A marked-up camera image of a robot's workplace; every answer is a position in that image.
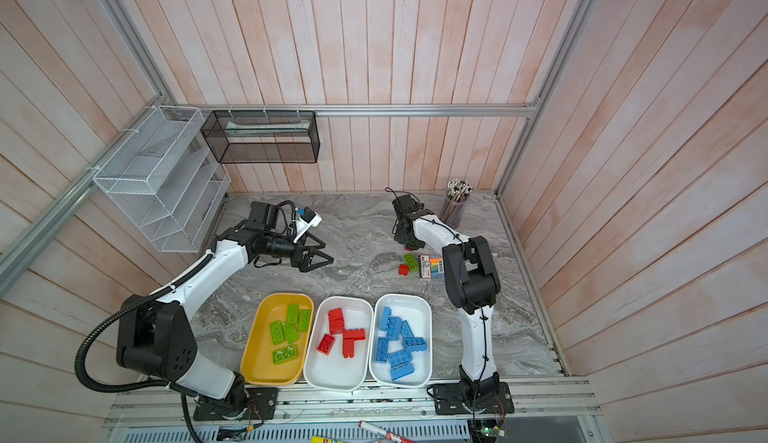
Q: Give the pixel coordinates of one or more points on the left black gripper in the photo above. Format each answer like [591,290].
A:
[306,266]

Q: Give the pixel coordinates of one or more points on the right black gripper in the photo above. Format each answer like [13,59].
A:
[399,236]

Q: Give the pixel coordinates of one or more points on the green lego brick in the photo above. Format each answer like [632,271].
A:
[285,354]
[292,313]
[290,332]
[411,262]
[276,333]
[304,320]

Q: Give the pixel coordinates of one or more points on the red long lego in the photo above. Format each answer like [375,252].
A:
[356,334]

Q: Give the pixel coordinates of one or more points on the blue lego brick bottom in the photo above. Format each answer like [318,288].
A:
[381,350]

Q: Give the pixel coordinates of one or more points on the blue lego brick side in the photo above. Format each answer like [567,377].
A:
[414,344]

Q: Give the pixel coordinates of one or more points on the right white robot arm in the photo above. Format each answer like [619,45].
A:
[472,285]

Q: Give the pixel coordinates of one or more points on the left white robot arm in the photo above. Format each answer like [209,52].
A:
[155,338]

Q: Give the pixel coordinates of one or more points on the metal pencil cup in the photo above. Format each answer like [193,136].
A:
[457,193]

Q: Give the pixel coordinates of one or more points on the colored marker pack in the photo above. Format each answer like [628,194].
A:
[430,267]

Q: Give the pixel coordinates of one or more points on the right white plastic bin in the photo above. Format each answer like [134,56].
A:
[416,314]

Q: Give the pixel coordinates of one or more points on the white plastic bin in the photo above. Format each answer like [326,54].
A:
[416,314]
[333,372]

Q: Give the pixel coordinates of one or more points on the middle white plastic bin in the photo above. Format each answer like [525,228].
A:
[333,372]

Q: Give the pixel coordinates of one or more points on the yellow plastic bin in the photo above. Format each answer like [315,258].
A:
[256,363]

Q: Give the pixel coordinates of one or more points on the red marker pen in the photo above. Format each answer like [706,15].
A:
[381,432]

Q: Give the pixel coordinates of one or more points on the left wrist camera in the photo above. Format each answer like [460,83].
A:
[304,219]

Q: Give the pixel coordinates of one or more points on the black mesh wall basket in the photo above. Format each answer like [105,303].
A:
[262,136]

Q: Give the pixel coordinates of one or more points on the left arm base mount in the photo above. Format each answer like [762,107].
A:
[247,403]

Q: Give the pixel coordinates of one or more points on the white wire mesh shelf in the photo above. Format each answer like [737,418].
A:
[168,189]

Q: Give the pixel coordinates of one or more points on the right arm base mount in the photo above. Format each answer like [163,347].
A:
[458,399]

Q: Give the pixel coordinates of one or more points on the aluminium frame rail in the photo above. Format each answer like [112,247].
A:
[301,403]

